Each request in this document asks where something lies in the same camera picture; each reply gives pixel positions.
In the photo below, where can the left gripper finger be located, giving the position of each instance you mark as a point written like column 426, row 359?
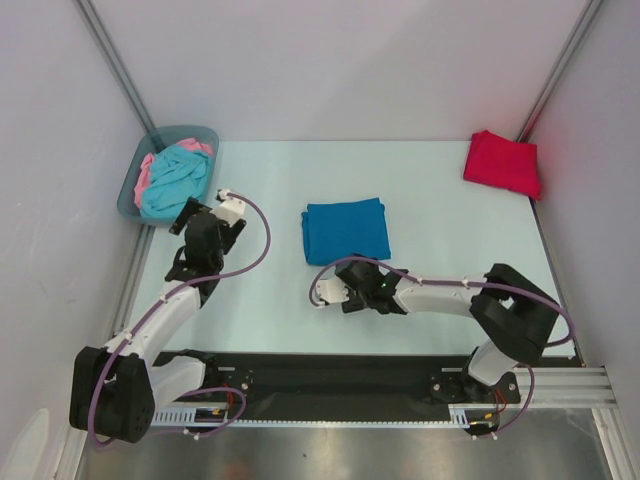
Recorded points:
column 192, row 207
column 230, row 233

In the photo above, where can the left slotted cable duct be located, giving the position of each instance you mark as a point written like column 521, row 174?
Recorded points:
column 190, row 416

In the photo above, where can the light blue t shirt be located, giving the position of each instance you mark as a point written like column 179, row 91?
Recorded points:
column 175, row 185

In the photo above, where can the aluminium corner post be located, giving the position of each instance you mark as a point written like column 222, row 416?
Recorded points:
column 111, row 55
column 569, row 51

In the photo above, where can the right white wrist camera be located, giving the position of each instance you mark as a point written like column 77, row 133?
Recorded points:
column 329, row 292

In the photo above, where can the teal plastic basket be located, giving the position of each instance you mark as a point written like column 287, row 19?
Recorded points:
column 152, row 143

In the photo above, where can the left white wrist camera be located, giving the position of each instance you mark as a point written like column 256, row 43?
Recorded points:
column 231, row 209

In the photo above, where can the left aluminium corner post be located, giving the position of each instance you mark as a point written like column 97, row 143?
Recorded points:
column 111, row 55

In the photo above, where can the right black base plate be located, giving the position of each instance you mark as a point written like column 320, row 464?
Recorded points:
column 457, row 387

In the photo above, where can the dark blue t shirt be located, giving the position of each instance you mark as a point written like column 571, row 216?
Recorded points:
column 337, row 230

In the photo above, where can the black front mat strip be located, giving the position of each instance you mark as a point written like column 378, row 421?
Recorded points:
column 336, row 388

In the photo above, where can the pink t shirt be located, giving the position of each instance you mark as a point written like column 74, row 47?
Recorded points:
column 145, row 175

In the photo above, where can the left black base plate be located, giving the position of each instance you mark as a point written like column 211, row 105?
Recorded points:
column 223, row 377

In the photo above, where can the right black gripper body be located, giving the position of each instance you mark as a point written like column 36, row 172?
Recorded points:
column 351, row 282

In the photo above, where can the right slotted cable duct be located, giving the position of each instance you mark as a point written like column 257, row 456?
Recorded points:
column 474, row 415

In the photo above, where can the folded red t shirt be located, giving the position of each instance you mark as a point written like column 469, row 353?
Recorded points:
column 497, row 162

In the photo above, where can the aluminium front rail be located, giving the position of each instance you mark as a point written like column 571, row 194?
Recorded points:
column 545, row 388

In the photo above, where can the right aluminium corner post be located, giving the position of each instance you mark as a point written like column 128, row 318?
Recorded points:
column 569, row 51

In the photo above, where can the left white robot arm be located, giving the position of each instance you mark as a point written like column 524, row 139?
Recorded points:
column 117, row 388

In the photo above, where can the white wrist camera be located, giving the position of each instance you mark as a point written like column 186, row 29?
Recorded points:
column 329, row 292
column 231, row 209

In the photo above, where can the slotted cable duct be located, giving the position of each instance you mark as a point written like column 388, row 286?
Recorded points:
column 190, row 416
column 474, row 415

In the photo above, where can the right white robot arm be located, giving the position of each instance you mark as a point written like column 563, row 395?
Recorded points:
column 517, row 316

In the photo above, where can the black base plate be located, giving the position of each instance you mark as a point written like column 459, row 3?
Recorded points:
column 457, row 387
column 223, row 377

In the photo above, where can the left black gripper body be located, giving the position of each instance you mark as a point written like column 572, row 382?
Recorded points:
column 218, row 261

